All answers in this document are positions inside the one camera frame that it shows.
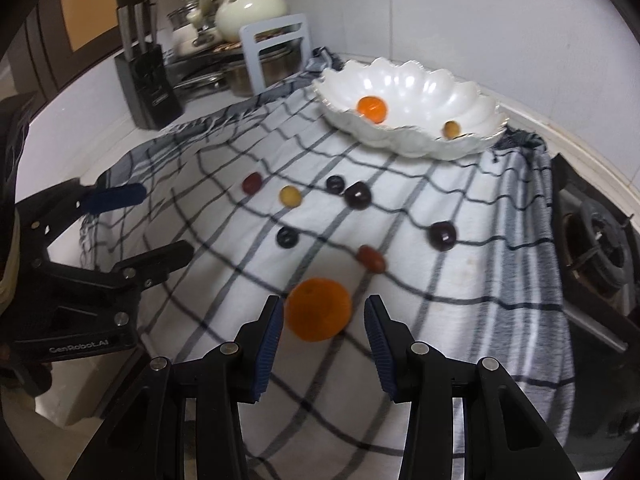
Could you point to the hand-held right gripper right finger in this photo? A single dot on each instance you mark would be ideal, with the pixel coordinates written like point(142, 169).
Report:
point(380, 350)

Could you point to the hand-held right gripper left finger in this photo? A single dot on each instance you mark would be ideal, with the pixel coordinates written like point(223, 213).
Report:
point(265, 345)

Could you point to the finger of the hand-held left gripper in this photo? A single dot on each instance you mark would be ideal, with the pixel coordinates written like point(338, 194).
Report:
point(112, 196)
point(160, 257)

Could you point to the orange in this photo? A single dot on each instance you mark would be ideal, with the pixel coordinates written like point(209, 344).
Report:
point(372, 108)
point(317, 310)

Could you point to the small dark grape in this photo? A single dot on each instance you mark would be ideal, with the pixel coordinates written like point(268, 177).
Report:
point(286, 237)
point(335, 184)

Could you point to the dark red grape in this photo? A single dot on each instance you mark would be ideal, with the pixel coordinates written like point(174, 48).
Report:
point(252, 183)

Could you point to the yellow longan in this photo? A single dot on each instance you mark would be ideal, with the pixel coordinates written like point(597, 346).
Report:
point(290, 196)
point(451, 129)

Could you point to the large dark brown fruit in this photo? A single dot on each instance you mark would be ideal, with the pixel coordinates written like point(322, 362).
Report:
point(357, 196)
point(442, 236)

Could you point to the white scalloped bowl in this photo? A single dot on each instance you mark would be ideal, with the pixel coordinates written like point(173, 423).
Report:
point(425, 95)

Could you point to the checkered cloth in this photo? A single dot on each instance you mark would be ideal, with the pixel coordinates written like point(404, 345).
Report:
point(200, 310)

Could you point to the brown-red jujube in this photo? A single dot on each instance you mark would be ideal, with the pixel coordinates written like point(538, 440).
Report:
point(371, 258)

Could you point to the black knife block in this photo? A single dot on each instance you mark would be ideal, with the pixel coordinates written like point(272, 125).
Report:
point(150, 85)

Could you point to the glass pan lid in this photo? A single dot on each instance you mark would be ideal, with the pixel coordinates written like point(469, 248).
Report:
point(200, 82)

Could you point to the dark wooden cabinet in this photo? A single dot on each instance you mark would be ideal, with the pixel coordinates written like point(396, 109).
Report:
point(50, 60)

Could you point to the steel knife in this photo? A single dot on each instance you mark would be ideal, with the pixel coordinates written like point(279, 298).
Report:
point(141, 25)
point(123, 30)

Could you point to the steel pot with cream knob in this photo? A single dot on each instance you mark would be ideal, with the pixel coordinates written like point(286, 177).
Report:
point(192, 25)

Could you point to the light grey rack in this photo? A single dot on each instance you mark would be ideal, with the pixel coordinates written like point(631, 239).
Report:
point(248, 60)

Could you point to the cream ceramic pot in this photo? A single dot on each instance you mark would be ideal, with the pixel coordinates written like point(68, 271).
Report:
point(250, 10)

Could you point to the gas stove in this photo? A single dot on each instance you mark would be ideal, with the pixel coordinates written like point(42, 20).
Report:
point(595, 245)

